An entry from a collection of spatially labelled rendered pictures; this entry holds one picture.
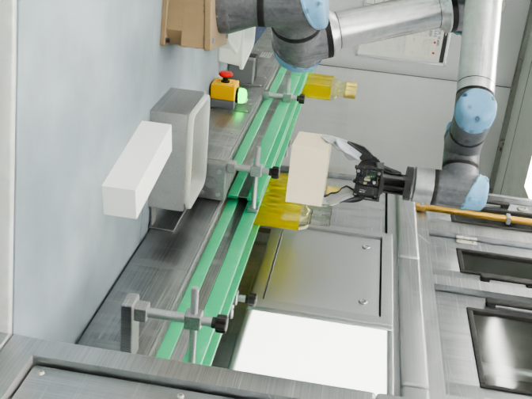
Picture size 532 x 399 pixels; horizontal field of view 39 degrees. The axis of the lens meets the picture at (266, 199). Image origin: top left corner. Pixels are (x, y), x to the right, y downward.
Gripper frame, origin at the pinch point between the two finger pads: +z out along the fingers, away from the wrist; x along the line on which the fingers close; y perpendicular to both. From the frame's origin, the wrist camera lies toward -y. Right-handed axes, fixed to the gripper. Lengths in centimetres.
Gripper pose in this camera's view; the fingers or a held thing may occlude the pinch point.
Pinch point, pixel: (317, 168)
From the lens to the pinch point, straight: 162.5
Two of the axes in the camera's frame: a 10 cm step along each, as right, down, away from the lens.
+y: -1.4, 2.6, -9.6
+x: -1.1, 9.6, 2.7
